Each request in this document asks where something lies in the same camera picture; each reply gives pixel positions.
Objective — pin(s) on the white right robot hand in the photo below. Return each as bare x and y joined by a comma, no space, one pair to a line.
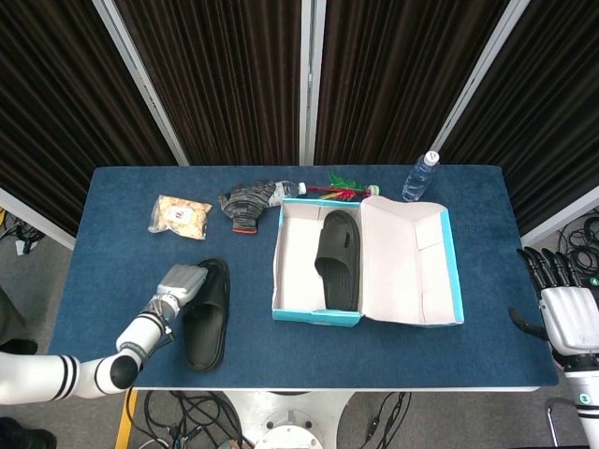
571,318

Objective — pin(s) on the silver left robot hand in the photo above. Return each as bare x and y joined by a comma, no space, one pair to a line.
182,280

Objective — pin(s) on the black rubber slipper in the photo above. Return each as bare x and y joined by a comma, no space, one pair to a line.
208,337
339,276

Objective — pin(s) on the blue and white shoebox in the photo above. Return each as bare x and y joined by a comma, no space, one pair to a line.
398,262

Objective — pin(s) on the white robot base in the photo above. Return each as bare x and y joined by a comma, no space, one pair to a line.
290,411

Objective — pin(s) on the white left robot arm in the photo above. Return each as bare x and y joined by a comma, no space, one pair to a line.
135,334

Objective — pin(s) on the black shoe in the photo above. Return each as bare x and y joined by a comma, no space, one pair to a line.
18,348
23,435

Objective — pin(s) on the clear bag of snacks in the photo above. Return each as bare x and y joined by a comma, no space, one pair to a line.
180,215

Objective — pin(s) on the grey striped knit glove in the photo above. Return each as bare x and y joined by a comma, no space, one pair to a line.
245,206

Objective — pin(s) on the small clear plastic bottle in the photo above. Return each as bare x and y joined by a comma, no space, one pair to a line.
287,189

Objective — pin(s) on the yellow floor tape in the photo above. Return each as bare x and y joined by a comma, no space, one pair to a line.
126,418

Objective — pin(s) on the colourful feather shuttlecock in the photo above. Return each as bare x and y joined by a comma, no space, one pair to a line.
341,189

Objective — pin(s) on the blue felt table cover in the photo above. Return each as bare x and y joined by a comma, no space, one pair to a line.
374,355

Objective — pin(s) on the dark brown curtain panel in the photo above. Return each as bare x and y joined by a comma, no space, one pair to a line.
547,103
61,103
224,79
398,79

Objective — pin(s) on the clear plastic water bottle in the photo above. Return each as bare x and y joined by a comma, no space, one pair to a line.
419,178

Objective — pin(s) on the white partition post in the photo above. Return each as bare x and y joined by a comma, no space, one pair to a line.
482,79
33,217
140,79
311,79
561,217

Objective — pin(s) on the grey metal tube frame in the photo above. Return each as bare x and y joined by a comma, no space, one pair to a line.
554,421

